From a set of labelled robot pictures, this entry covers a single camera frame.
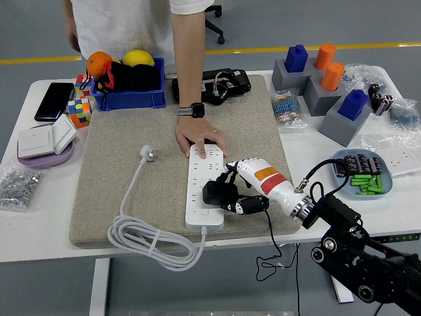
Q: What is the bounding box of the black drawstring pouch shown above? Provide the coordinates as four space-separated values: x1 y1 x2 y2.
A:
95 61 162 111

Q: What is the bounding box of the bag of metal nuts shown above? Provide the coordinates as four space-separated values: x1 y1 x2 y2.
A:
0 164 45 212

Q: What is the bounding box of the bag of striped resistors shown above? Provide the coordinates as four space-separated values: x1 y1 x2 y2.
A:
270 89 309 130

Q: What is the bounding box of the black table control panel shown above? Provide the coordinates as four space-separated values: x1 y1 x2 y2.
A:
376 232 421 244

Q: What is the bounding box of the grey-brown felt mat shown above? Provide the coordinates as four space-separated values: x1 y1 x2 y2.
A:
68 74 303 250

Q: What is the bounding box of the white power strip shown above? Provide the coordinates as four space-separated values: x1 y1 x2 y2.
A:
184 143 225 230

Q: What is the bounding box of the clear bag of small parts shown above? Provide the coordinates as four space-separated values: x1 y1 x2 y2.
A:
340 63 389 96

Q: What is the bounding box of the black wrist watch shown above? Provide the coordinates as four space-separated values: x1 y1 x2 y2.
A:
178 102 205 119

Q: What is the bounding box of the orange cylinder peg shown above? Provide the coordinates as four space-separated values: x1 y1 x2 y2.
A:
320 61 346 92
314 42 337 71

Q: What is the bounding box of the purple plate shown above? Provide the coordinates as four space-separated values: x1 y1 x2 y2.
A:
16 123 76 169

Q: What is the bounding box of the person's right hand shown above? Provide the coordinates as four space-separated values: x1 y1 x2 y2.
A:
66 26 82 53

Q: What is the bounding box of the white wall socket panel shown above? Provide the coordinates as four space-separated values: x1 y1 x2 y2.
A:
378 146 421 177

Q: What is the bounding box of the blue plastic bin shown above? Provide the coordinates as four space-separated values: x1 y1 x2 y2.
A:
90 57 167 111

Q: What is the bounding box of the grey holder block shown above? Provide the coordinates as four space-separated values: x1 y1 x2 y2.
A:
302 74 348 117
318 95 372 148
271 56 325 93

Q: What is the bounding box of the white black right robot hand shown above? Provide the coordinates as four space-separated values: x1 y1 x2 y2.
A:
214 158 310 217

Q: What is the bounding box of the person's left hand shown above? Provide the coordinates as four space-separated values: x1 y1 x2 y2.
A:
175 115 228 159

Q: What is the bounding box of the light blue plate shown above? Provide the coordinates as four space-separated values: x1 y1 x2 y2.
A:
331 148 394 198

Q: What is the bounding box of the black smartphone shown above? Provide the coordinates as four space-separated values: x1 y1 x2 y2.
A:
34 82 76 122

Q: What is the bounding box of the white wall switch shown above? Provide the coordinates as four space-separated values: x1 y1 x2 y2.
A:
51 114 78 155
18 124 55 159

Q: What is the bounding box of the black plug adapter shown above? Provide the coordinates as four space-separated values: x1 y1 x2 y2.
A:
201 178 238 207

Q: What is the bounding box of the bag of black capacitors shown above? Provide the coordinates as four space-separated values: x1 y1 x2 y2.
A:
366 82 395 117

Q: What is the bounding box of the bag of blue resistors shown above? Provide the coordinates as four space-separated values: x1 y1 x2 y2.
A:
387 97 421 132

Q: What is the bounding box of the white power cord with plug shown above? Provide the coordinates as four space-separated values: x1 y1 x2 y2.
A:
107 144 209 273

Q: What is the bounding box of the white table leg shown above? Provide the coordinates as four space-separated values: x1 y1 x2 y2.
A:
330 275 355 303
88 257 112 316

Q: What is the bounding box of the yellow lemon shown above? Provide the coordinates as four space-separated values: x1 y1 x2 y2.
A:
122 49 155 68

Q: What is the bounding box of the orange fruit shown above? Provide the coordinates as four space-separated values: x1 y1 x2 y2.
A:
86 51 114 79

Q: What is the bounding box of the colourful puzzle cube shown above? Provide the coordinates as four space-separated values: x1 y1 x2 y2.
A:
74 74 96 99
67 97 93 129

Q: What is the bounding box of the black office chair base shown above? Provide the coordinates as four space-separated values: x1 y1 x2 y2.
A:
204 5 226 45

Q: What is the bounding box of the person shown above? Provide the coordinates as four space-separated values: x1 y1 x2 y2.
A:
69 0 214 76

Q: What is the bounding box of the open black electronic housing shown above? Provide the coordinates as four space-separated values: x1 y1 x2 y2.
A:
171 68 253 106

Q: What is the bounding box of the clear plastic bag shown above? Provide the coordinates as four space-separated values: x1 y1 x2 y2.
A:
360 133 421 178

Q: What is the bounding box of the blue square peg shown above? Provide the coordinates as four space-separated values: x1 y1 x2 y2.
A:
284 44 309 73
337 89 370 122

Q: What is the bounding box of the thin black plug cord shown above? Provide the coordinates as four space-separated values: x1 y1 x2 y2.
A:
255 209 302 316

